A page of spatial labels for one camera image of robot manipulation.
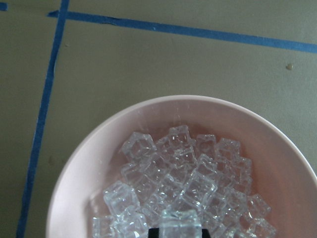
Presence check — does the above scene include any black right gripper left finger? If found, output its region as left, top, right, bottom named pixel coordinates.
left=148, top=228, right=159, bottom=238

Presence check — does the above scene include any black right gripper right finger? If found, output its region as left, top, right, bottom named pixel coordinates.
left=202, top=229, right=211, bottom=238

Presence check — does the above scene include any clear ice cubes pile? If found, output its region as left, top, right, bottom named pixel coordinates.
left=92, top=125, right=277, bottom=238

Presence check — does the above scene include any pink bowl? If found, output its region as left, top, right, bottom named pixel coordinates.
left=46, top=95, right=317, bottom=238

